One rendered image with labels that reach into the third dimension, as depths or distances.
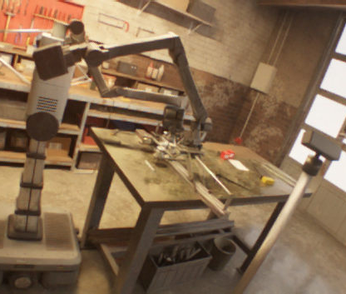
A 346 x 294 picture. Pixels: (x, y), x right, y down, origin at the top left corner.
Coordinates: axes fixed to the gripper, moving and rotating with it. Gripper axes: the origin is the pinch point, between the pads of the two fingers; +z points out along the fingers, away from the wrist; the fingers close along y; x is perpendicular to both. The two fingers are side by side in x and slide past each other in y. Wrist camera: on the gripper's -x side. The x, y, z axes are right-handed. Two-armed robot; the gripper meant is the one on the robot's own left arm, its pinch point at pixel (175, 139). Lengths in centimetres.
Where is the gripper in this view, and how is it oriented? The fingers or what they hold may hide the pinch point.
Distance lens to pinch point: 180.8
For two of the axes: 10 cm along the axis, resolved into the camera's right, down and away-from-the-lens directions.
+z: -1.8, 9.0, 4.1
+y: 4.9, 4.4, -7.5
